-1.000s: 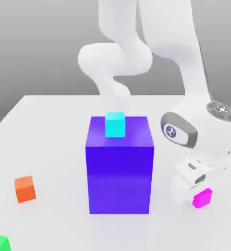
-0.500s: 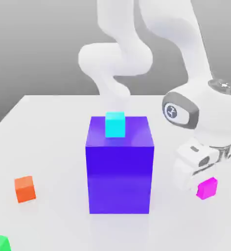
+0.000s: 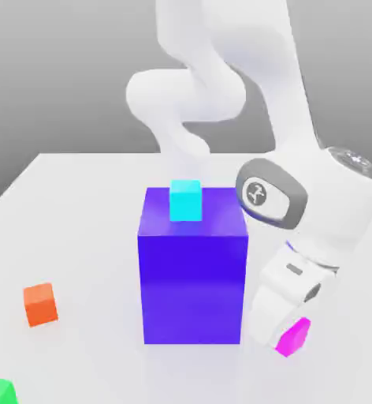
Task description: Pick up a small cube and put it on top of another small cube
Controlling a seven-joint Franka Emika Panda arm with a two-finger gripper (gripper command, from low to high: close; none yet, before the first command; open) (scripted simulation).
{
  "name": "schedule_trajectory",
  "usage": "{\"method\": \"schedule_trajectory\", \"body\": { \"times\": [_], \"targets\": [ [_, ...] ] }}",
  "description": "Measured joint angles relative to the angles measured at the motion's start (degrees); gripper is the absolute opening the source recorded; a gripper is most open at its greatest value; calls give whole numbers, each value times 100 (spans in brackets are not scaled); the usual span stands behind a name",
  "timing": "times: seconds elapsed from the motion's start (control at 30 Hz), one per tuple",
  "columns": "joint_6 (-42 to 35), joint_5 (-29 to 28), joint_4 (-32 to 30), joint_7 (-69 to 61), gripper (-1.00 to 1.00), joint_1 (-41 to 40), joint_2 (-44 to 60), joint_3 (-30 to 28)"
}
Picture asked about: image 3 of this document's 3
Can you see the large purple box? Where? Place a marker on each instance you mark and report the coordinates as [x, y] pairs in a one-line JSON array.
[[192, 284]]

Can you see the small cyan cube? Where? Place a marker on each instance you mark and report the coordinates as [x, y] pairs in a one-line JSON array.
[[186, 203]]

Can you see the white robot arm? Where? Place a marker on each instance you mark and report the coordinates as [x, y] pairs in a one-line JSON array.
[[277, 94]]

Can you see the small magenta cube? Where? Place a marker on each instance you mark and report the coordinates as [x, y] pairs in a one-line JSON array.
[[292, 337]]

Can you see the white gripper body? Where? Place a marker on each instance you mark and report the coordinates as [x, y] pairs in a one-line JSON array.
[[269, 315]]

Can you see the small orange cube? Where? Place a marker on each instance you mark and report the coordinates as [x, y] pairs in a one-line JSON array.
[[41, 306]]

